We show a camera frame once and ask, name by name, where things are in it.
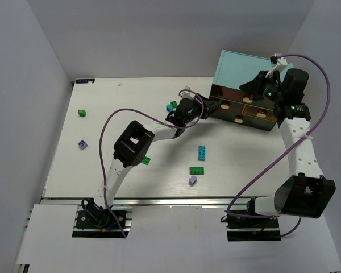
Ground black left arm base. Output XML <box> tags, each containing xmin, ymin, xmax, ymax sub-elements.
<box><xmin>72</xmin><ymin>198</ymin><xmax>131</xmax><ymax>239</ymax></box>

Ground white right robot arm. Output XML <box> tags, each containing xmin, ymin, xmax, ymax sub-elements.
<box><xmin>239</xmin><ymin>68</ymin><xmax>336</xmax><ymax>218</ymax></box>

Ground small cyan lego brick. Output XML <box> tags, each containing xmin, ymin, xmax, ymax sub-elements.
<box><xmin>166</xmin><ymin>105</ymin><xmax>173</xmax><ymax>112</ymax></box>

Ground teal drawer organizer box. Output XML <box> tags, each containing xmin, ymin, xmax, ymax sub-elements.
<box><xmin>209</xmin><ymin>50</ymin><xmax>277</xmax><ymax>131</ymax></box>

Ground green flat lego plate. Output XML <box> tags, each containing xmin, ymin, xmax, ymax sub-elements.
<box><xmin>142</xmin><ymin>156</ymin><xmax>151</xmax><ymax>165</ymax></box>

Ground lilac lego piece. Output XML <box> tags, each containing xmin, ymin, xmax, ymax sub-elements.
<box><xmin>189</xmin><ymin>175</ymin><xmax>197</xmax><ymax>186</ymax></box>

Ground purple lego piece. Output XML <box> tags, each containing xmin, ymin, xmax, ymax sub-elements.
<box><xmin>77</xmin><ymin>140</ymin><xmax>88</xmax><ymax>150</ymax></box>

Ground green yellow lego cube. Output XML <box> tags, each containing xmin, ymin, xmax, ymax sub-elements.
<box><xmin>77</xmin><ymin>109</ymin><xmax>86</xmax><ymax>117</ymax></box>

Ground small green lego brick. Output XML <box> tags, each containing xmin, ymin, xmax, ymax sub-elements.
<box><xmin>170</xmin><ymin>101</ymin><xmax>178</xmax><ymax>108</ymax></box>

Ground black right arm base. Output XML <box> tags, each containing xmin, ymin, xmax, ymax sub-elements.
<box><xmin>220</xmin><ymin>214</ymin><xmax>281</xmax><ymax>242</ymax></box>

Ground long cyan lego brick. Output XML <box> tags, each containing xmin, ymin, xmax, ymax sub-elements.
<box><xmin>197</xmin><ymin>146</ymin><xmax>206</xmax><ymax>161</ymax></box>

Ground green long lego brick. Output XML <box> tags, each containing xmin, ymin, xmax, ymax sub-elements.
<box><xmin>189</xmin><ymin>167</ymin><xmax>205</xmax><ymax>175</ymax></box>

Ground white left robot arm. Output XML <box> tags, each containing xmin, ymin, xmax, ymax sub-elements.
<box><xmin>82</xmin><ymin>89</ymin><xmax>221</xmax><ymax>211</ymax></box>

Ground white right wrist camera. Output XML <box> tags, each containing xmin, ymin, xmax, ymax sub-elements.
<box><xmin>265</xmin><ymin>53</ymin><xmax>288</xmax><ymax>78</ymax></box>

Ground dark corner label sticker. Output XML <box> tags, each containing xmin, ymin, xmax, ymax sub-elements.
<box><xmin>75</xmin><ymin>78</ymin><xmax>95</xmax><ymax>84</ymax></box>

